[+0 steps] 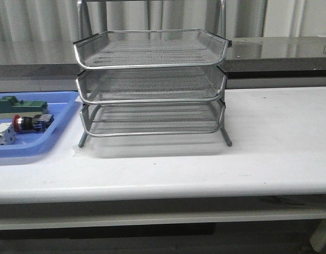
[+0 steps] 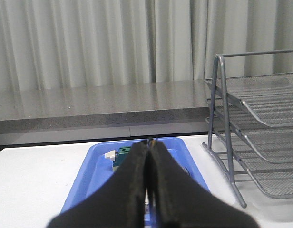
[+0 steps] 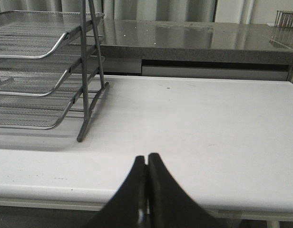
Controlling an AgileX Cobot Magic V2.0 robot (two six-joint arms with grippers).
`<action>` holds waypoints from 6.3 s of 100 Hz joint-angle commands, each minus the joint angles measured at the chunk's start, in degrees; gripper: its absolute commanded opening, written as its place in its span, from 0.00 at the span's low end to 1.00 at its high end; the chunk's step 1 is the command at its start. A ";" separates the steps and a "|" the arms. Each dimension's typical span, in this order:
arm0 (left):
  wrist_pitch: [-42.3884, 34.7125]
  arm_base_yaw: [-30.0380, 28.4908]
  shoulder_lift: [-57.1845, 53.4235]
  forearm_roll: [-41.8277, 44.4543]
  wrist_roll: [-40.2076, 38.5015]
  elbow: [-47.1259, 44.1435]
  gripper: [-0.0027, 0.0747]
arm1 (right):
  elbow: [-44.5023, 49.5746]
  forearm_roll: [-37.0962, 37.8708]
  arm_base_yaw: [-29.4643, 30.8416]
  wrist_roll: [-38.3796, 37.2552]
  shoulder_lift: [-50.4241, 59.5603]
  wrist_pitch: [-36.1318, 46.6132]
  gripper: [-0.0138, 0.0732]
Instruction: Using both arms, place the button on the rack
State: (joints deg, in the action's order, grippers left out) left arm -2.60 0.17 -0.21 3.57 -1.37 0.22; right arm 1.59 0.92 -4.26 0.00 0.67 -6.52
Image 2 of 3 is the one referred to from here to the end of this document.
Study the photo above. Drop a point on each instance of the grey stone counter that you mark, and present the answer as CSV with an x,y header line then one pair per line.
x,y
103,112

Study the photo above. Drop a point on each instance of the grey pleated curtain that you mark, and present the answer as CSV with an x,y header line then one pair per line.
x,y
46,44

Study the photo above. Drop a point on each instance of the green terminal block module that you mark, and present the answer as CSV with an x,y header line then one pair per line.
x,y
117,156

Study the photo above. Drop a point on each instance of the grey metal rack frame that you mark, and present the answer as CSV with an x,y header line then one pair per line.
x,y
217,86

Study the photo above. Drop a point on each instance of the mesh tray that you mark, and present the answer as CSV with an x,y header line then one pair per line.
x,y
268,98
272,144
275,180

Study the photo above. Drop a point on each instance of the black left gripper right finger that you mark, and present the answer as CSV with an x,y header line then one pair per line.
x,y
180,202

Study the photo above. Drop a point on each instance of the blue plastic tray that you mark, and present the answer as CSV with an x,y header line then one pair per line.
x,y
96,170

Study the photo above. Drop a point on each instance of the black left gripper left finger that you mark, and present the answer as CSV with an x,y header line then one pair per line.
x,y
118,203

